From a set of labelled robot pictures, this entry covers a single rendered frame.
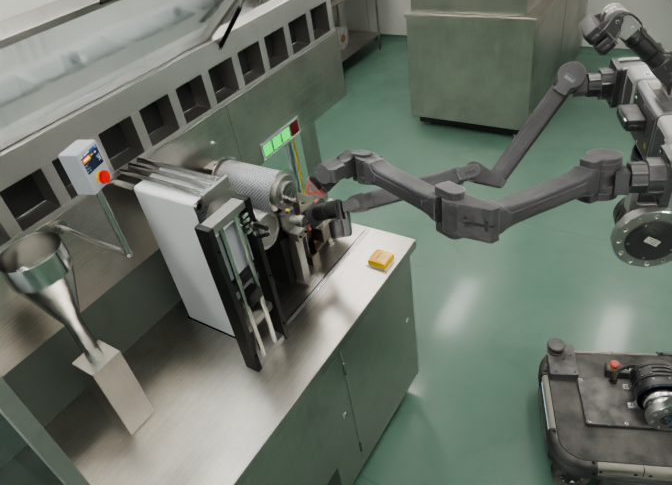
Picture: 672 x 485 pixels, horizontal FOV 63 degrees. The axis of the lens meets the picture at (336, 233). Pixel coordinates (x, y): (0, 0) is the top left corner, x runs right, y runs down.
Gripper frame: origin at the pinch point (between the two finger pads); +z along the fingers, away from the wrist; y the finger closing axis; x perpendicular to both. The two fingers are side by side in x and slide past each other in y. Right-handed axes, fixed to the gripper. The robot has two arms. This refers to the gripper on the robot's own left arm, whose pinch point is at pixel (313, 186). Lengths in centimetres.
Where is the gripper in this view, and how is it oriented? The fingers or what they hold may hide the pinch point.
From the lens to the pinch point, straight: 166.2
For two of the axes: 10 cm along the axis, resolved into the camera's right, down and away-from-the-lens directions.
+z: -5.6, 3.2, 7.7
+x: -6.5, -7.4, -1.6
